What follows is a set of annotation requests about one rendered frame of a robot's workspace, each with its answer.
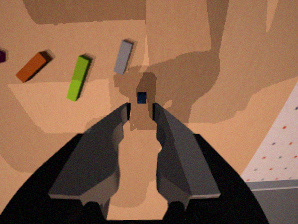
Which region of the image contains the grey rectangular bar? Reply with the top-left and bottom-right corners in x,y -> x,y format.
113,40 -> 133,75

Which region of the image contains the orange rod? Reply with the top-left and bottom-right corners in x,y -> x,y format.
15,51 -> 52,82

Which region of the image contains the lime green rod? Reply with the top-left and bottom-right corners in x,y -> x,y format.
67,55 -> 92,102

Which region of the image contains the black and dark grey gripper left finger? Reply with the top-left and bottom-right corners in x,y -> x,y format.
0,102 -> 131,224

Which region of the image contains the small magenta block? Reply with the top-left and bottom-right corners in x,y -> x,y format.
0,51 -> 5,63

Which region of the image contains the small blue block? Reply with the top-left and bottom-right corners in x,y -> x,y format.
137,92 -> 146,104

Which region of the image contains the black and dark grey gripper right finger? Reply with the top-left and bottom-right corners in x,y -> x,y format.
152,103 -> 269,224

